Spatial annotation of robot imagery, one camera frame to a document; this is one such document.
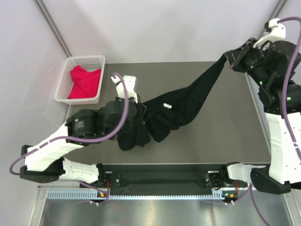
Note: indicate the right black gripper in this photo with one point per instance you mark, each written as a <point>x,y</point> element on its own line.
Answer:
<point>236,57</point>

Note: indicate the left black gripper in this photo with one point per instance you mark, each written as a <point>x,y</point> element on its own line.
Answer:
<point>139,116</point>

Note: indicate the black t-shirt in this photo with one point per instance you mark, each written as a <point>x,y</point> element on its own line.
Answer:
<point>172,110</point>

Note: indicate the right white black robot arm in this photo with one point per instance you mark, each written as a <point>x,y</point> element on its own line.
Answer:
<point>267,66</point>

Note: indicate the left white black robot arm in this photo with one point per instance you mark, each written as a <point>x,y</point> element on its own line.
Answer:
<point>46,162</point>

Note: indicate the crumpled red t-shirt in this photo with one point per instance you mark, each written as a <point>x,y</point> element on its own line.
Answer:
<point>85,83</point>

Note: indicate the white perforated plastic basket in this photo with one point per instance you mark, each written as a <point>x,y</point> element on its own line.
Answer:
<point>89,63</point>

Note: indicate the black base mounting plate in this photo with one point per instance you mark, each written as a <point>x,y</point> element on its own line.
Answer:
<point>165,179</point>

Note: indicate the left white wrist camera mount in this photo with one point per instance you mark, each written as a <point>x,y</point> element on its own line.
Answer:
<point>130,85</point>

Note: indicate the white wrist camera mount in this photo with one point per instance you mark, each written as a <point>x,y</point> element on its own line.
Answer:
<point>276,31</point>
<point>130,85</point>

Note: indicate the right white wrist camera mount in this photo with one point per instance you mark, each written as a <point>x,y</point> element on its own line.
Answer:
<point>276,31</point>

